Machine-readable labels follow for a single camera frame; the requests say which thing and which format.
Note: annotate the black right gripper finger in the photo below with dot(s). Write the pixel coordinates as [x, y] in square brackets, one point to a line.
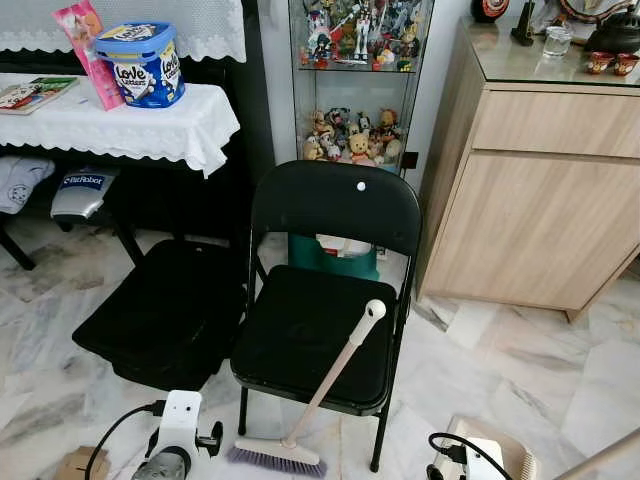
[438, 468]

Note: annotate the beige broom purple bristles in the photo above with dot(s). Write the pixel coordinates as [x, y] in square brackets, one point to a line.
[270, 455]

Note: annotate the small labelled cardboard box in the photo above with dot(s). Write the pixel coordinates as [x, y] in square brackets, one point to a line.
[82, 465]

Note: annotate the teal storage bin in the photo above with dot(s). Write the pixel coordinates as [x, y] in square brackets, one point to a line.
[320, 258]

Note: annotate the black piano bench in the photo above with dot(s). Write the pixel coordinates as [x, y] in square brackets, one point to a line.
[128, 240]

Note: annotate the black folding chair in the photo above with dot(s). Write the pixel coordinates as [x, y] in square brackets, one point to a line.
[335, 200]

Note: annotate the silver BitRobot bag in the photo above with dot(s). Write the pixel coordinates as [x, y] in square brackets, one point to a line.
[82, 192]

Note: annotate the light wood sideboard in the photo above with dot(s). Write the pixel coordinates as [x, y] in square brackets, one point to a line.
[530, 200]

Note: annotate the grey folded shirt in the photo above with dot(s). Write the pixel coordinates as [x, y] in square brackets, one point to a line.
[22, 182]

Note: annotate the black piano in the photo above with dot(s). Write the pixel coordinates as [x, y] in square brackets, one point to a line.
[255, 120]

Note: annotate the blue Love Letters tub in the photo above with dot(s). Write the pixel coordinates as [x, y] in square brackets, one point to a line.
[140, 65]

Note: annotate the green magazine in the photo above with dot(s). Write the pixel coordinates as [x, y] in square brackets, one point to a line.
[35, 93]

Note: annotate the glass display cabinet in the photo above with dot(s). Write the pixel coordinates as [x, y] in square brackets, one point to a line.
[360, 80]

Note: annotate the pink book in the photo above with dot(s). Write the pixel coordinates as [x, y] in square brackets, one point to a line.
[90, 50]

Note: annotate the small red cup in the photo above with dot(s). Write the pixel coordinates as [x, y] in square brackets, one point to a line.
[626, 65]
[599, 63]

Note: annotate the white lace piano cover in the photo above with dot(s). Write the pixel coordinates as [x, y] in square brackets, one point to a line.
[150, 25]

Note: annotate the clear drinking glass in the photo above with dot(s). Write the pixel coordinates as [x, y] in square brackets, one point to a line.
[557, 42]

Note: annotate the black teapot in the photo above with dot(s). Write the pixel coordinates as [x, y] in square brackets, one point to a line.
[615, 35]

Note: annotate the dark slim ornament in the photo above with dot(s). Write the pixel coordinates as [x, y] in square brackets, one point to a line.
[522, 25]

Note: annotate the round black ornament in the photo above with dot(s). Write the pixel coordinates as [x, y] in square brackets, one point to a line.
[490, 8]

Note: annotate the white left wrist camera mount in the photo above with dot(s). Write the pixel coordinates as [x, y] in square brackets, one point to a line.
[178, 420]

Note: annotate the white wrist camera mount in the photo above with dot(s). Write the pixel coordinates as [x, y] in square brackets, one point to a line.
[482, 462]
[178, 420]

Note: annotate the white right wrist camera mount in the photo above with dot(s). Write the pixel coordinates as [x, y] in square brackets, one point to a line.
[482, 462]

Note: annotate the black wall outlet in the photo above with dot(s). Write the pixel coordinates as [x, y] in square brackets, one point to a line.
[409, 160]

